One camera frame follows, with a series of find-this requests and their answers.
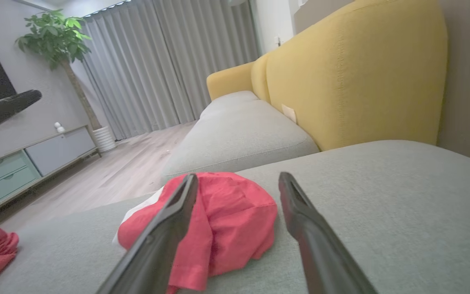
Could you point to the grey green TV cabinet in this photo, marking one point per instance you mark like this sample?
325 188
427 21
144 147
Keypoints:
59 149

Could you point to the yellow sofa end cushion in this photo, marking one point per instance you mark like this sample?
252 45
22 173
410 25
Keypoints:
229 79

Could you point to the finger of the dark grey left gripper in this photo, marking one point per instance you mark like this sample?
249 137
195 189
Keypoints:
2 110

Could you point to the white ribbed plant pot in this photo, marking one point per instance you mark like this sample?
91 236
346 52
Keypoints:
104 139

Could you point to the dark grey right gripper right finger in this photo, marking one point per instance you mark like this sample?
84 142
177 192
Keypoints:
320 253

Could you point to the medium grey sofa seat cushion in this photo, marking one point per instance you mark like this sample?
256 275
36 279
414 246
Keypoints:
239 139

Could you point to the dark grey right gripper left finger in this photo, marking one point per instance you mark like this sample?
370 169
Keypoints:
157 245

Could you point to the red shorts with white stripe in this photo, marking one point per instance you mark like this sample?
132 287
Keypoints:
235 212

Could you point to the grey pleated curtain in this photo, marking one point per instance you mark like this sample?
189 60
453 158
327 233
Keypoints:
157 61

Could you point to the narrow yellow sofa back cushion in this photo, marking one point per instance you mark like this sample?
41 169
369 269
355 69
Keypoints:
259 77

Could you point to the beige sofa label tag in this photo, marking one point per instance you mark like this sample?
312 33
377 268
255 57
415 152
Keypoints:
289 113

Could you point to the large yellow sofa back cushion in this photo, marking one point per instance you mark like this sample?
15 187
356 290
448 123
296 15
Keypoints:
361 81

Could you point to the large grey sofa seat cushion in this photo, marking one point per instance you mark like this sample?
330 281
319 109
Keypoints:
402 204

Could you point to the green leafy indoor tree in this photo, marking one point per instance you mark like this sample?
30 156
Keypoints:
53 36

